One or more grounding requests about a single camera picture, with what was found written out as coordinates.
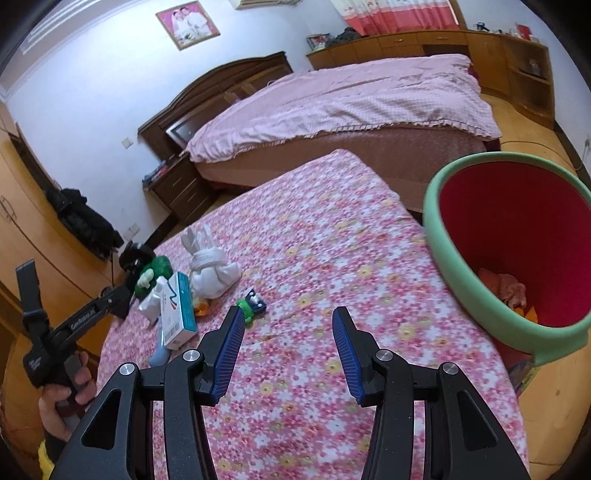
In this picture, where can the small green toy car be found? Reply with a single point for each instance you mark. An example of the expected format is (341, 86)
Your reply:
(247, 309)

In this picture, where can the red bucket with green rim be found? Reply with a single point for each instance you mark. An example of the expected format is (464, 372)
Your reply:
(508, 221)

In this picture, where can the wooden window frame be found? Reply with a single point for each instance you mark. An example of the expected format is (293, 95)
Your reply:
(458, 14)

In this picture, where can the black suction phone holder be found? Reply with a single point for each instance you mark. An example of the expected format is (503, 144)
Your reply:
(136, 256)

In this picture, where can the wall air conditioner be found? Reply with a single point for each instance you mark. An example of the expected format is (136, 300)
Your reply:
(263, 2)

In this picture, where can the low wooden cabinet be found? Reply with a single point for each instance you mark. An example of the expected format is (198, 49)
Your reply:
(401, 42)

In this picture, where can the green plush pumpkin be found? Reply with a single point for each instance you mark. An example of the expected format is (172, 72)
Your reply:
(161, 266)

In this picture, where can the wooden corner shelf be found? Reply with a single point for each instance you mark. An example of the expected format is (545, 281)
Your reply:
(526, 78)

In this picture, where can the light blue plastic item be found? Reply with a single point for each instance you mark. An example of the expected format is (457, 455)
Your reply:
(160, 355)

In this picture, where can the brown bed base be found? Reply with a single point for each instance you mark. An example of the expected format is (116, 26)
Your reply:
(369, 152)

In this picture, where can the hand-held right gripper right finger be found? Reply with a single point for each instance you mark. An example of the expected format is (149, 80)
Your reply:
(348, 355)

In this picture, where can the small red box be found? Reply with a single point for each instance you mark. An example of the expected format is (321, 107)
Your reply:
(524, 32)

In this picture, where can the white and blue carton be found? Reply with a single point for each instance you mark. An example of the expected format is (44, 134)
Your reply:
(178, 318)

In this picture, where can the wooden wardrobe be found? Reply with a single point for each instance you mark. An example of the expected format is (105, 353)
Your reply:
(27, 221)

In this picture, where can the white wall switch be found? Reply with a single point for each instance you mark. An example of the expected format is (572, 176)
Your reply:
(126, 142)

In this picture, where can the dark clothes pile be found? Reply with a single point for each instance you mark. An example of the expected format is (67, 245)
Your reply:
(347, 36)

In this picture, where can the pink floral tablecloth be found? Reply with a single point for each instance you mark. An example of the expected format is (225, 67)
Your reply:
(323, 258)

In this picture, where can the dark wooden nightstand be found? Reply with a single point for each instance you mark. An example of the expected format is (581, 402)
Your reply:
(184, 189)

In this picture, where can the white towel rabbit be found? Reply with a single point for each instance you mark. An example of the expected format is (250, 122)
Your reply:
(212, 272)

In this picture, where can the dark flat items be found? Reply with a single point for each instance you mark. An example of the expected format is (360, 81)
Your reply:
(156, 174)

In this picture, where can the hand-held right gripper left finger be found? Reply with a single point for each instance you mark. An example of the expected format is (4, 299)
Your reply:
(228, 350)

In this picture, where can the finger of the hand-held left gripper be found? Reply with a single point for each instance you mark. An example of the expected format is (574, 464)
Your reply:
(115, 300)
(30, 290)

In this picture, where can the person's left hand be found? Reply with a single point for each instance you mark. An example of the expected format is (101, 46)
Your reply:
(55, 410)

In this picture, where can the pink checked bedspread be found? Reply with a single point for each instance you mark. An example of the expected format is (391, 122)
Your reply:
(346, 101)

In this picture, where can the framed wall photo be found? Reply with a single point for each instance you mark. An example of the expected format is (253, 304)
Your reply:
(188, 25)

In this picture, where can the small orange yellow toy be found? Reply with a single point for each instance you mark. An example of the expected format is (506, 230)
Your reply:
(202, 308)

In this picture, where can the person's left forearm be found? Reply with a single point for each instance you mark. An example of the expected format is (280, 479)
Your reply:
(46, 461)

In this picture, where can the small black object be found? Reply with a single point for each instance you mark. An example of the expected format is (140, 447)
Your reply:
(481, 26)

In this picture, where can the white and red curtain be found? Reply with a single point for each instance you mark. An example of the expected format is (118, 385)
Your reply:
(397, 16)

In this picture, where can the dark wooden headboard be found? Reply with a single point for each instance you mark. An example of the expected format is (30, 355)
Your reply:
(207, 87)

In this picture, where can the black jacket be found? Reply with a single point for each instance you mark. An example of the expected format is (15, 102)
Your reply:
(83, 221)

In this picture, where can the white plastic packet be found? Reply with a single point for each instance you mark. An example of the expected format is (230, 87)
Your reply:
(150, 307)

